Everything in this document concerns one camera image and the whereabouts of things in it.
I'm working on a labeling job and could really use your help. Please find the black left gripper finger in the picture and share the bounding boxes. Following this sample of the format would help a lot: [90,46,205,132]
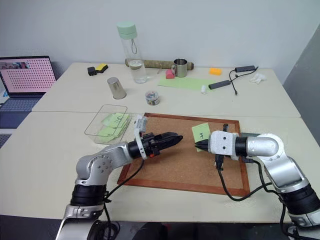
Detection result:
[159,140,183,152]
[159,131,184,142]

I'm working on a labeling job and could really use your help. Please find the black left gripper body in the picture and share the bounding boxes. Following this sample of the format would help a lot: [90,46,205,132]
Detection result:
[141,133,164,158]

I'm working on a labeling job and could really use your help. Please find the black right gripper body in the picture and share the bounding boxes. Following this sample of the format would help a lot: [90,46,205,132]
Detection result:
[214,123,230,173]

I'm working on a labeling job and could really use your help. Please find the green note with black mark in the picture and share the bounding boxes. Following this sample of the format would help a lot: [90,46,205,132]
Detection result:
[191,122,211,153]

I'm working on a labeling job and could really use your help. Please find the plain green note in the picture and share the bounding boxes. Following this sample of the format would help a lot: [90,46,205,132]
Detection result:
[96,126,119,137]
[99,129,127,145]

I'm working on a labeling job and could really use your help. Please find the clear jar of coloured pushpins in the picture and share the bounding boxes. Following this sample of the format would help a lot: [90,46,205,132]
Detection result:
[145,90,161,107]

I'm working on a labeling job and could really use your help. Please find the green note with black scribble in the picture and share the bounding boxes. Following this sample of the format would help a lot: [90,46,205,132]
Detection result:
[100,112,131,129]

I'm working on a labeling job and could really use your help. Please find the clear plastic box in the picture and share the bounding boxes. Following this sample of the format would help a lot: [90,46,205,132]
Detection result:
[84,104,133,146]

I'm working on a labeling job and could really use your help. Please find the wood-framed cork board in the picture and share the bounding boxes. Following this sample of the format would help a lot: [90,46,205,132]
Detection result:
[117,112,251,197]

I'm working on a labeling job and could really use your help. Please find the light green paper sheet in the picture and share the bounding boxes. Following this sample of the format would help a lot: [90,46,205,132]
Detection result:
[156,75,216,92]

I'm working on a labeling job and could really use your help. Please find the black usb hub bar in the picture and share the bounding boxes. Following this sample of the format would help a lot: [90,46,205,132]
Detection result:
[208,79,232,90]

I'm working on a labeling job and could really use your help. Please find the upturned steel cup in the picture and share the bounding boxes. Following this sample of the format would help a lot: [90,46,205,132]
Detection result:
[106,77,128,100]

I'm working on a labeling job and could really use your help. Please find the clear bottle with green lid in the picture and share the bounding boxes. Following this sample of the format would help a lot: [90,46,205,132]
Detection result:
[116,21,148,85]

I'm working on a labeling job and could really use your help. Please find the crumpled white plastic wrap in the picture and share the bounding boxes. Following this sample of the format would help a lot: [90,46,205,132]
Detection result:
[249,72,268,85]

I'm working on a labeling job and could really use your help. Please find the slim black usb hub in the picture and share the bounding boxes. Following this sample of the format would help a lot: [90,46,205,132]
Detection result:
[234,65,259,72]

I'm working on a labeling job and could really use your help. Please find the yellow and black sponge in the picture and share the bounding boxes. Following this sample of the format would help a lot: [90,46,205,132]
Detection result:
[95,63,110,74]

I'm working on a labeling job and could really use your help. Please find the open laptop with pink screen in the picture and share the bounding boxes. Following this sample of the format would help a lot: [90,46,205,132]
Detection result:
[0,55,58,114]

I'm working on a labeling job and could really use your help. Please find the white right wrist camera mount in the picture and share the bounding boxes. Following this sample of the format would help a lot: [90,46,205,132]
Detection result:
[207,129,241,161]

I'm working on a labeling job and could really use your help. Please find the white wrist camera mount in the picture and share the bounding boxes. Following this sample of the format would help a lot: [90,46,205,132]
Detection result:
[133,114,154,160]
[207,129,241,161]

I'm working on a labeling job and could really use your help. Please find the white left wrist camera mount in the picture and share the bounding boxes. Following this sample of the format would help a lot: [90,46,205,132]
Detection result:
[133,114,154,160]

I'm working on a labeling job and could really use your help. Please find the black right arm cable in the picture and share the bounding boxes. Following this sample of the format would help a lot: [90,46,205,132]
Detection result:
[216,159,299,237]

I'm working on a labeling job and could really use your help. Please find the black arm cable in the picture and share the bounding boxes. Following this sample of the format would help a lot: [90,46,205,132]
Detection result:
[94,158,146,240]
[216,159,299,237]

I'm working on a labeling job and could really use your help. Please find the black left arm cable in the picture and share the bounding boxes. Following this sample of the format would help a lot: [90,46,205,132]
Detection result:
[94,158,146,240]

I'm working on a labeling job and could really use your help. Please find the thin black hub cable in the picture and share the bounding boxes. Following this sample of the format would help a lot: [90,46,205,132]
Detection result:
[228,67,240,96]

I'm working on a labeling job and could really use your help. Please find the steel mug with handle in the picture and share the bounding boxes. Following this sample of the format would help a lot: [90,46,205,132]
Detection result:
[171,58,189,78]

